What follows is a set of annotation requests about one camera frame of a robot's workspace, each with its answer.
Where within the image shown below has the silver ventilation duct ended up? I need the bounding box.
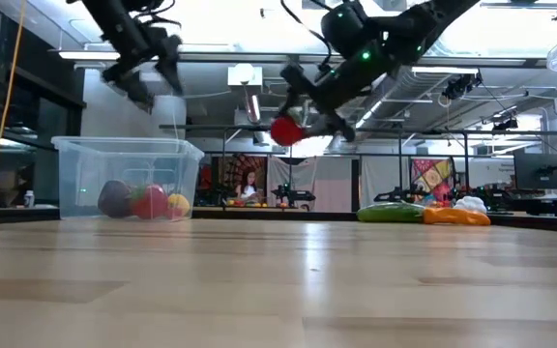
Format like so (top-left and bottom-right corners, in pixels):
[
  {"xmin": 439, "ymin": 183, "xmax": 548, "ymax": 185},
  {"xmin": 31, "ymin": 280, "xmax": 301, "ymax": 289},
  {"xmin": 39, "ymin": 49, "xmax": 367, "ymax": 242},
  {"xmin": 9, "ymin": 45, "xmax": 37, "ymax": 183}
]
[{"xmin": 353, "ymin": 66, "xmax": 437, "ymax": 144}]

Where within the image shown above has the black overhead beam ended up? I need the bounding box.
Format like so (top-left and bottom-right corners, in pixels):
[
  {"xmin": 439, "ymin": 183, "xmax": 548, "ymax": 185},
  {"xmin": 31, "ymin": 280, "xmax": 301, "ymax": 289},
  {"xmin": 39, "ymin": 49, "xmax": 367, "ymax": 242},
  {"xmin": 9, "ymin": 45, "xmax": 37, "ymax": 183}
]
[{"xmin": 48, "ymin": 47, "xmax": 548, "ymax": 68}]

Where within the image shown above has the yellow lemon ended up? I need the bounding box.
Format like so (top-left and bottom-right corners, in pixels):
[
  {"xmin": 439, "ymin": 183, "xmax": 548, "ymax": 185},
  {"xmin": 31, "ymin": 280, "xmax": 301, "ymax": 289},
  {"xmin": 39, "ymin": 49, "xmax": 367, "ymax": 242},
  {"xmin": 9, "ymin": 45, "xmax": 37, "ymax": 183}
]
[{"xmin": 167, "ymin": 192, "xmax": 191, "ymax": 218}]

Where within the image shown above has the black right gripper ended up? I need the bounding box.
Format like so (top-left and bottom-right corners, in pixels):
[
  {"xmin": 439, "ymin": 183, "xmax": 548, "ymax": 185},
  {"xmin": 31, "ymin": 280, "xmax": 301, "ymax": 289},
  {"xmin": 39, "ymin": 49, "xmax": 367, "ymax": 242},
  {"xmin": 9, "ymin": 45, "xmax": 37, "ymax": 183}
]
[{"xmin": 278, "ymin": 41, "xmax": 396, "ymax": 144}]

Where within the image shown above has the silver hanging lamp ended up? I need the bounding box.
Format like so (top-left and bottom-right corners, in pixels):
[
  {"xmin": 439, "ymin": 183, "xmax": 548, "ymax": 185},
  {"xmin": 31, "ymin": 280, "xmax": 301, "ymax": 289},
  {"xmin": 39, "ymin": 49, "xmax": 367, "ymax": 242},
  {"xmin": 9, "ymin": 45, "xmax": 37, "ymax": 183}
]
[{"xmin": 243, "ymin": 84, "xmax": 263, "ymax": 125}]

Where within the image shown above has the orange carrot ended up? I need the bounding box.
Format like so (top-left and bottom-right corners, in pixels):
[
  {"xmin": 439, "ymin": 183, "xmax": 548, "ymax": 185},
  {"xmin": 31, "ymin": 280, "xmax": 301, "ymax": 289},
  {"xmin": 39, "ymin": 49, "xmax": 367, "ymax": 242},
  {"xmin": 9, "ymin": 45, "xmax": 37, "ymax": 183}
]
[{"xmin": 422, "ymin": 207, "xmax": 492, "ymax": 227}]

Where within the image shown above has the dark red apple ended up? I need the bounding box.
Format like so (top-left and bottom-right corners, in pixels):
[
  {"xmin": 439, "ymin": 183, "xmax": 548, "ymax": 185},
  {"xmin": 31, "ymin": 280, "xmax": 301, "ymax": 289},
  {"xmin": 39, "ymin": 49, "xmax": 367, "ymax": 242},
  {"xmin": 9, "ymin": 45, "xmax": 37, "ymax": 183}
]
[{"xmin": 97, "ymin": 179, "xmax": 133, "ymax": 219}]

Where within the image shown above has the green cucumber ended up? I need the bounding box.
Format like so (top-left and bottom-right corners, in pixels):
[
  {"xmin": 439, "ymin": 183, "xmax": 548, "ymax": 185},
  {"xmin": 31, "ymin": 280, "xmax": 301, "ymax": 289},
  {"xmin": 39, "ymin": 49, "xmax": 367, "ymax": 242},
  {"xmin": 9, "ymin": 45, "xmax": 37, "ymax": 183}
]
[{"xmin": 356, "ymin": 201, "xmax": 427, "ymax": 224}]

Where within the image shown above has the dark red patterned tapestry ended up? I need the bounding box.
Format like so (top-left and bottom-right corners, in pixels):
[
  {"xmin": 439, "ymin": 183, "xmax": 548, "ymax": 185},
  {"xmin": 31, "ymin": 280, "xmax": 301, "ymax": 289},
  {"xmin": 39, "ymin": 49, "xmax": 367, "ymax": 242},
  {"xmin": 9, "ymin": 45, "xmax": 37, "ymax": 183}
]
[{"xmin": 218, "ymin": 154, "xmax": 269, "ymax": 207}]

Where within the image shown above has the white ceiling box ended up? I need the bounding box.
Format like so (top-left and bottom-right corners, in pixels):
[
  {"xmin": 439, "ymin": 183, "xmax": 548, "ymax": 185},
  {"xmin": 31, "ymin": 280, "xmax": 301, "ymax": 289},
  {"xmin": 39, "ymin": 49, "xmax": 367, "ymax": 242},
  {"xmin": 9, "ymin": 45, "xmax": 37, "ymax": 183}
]
[{"xmin": 226, "ymin": 63, "xmax": 264, "ymax": 88}]

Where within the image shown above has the multicoloured patterned tapestry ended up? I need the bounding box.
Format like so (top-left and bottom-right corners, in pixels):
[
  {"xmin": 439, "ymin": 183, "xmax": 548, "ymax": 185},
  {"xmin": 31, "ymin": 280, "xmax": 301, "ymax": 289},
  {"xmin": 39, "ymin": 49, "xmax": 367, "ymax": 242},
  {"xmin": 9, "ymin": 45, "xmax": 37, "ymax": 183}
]
[{"xmin": 410, "ymin": 158, "xmax": 454, "ymax": 207}]

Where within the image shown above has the white garlic bulb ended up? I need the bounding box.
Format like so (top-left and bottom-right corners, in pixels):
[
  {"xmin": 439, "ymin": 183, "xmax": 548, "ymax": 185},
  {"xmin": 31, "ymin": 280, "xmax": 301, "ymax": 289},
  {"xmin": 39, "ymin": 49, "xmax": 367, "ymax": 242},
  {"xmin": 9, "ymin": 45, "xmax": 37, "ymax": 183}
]
[{"xmin": 453, "ymin": 195, "xmax": 488, "ymax": 215}]

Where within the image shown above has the person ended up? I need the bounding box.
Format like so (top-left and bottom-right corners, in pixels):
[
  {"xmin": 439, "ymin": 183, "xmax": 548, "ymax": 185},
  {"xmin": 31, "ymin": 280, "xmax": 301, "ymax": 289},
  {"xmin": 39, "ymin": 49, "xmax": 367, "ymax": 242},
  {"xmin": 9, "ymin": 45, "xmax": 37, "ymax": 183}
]
[{"xmin": 233, "ymin": 169, "xmax": 266, "ymax": 207}]

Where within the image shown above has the black background monitor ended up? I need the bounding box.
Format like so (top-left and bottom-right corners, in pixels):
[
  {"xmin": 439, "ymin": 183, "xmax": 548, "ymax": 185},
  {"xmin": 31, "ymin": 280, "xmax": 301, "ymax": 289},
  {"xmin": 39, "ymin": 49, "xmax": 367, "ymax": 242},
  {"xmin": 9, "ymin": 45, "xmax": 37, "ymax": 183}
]
[{"xmin": 513, "ymin": 153, "xmax": 557, "ymax": 191}]

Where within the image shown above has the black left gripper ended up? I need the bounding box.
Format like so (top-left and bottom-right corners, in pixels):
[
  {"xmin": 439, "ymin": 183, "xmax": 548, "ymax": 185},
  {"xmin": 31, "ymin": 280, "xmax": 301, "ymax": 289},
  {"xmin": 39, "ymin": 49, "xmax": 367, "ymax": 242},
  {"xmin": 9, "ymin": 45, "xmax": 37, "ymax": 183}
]
[{"xmin": 100, "ymin": 26, "xmax": 186, "ymax": 113}]

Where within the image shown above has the ceiling light bar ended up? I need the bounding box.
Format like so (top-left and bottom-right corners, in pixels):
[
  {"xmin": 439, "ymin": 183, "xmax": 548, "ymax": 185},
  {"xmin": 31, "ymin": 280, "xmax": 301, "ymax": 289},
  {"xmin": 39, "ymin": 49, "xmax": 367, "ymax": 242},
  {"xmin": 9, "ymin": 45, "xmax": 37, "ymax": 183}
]
[
  {"xmin": 411, "ymin": 66, "xmax": 482, "ymax": 75},
  {"xmin": 57, "ymin": 49, "xmax": 121, "ymax": 62}
]

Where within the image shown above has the red tomato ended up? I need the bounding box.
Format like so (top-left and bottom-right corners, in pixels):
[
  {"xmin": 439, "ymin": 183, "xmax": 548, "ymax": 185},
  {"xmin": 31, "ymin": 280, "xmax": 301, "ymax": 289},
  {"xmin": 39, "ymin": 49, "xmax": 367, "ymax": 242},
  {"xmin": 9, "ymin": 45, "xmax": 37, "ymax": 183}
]
[{"xmin": 270, "ymin": 114, "xmax": 308, "ymax": 148}]

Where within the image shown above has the white curtain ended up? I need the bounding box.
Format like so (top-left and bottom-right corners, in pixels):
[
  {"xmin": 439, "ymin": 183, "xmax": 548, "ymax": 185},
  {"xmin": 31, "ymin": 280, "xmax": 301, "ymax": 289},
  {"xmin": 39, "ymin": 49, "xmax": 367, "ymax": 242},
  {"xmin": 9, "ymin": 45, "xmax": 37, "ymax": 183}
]
[{"xmin": 266, "ymin": 155, "xmax": 357, "ymax": 213}]

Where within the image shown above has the black pipe rack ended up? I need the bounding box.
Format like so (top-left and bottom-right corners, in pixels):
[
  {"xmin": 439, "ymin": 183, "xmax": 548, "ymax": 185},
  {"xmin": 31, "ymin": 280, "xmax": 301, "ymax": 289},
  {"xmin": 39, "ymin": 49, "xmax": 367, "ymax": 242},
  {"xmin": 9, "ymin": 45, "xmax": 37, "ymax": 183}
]
[{"xmin": 159, "ymin": 124, "xmax": 557, "ymax": 214}]

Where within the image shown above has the black metal table frame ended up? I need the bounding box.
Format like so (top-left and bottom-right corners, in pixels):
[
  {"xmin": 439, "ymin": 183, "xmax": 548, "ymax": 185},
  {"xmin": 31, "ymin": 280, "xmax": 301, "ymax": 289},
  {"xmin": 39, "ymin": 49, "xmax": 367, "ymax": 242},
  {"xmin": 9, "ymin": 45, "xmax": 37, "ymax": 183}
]
[{"xmin": 0, "ymin": 205, "xmax": 557, "ymax": 234}]

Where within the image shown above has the black ceiling spotlight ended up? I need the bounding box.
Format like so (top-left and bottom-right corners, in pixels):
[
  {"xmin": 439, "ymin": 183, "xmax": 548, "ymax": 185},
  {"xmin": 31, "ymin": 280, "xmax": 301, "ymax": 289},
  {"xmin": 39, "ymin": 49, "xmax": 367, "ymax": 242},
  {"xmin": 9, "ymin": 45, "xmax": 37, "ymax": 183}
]
[
  {"xmin": 441, "ymin": 72, "xmax": 484, "ymax": 102},
  {"xmin": 490, "ymin": 115, "xmax": 520, "ymax": 132}
]

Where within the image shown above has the yellow cable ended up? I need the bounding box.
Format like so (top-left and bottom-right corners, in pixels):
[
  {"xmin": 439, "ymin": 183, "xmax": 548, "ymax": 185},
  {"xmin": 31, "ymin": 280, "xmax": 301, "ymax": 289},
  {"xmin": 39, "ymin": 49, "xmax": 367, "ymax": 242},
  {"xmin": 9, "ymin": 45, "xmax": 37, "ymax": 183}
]
[{"xmin": 0, "ymin": 0, "xmax": 27, "ymax": 192}]

